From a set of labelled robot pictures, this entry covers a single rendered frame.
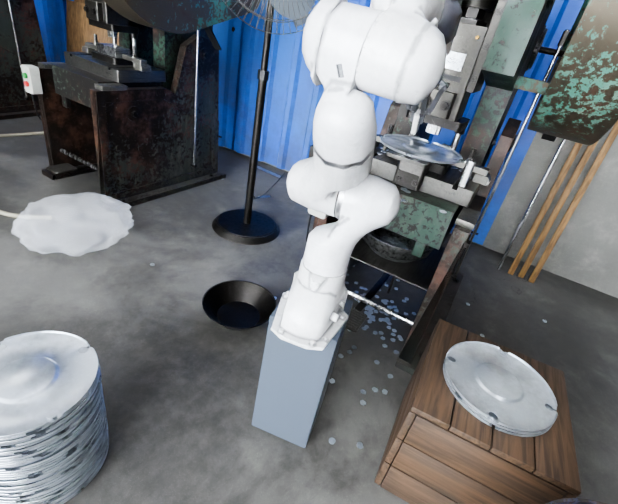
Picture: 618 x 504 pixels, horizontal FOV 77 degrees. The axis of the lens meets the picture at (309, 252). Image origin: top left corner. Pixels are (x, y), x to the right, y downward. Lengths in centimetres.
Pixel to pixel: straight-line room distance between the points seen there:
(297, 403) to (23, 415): 63
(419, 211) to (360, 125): 80
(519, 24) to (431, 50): 81
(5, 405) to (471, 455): 104
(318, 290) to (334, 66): 50
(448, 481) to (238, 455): 57
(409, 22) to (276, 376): 88
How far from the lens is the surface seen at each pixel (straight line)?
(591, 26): 114
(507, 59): 139
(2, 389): 109
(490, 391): 115
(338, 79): 63
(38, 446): 105
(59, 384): 107
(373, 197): 81
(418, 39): 60
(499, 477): 114
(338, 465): 131
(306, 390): 111
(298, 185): 83
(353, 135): 61
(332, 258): 88
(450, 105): 143
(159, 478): 125
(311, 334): 92
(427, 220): 138
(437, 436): 108
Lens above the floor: 110
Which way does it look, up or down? 31 degrees down
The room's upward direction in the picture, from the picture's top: 12 degrees clockwise
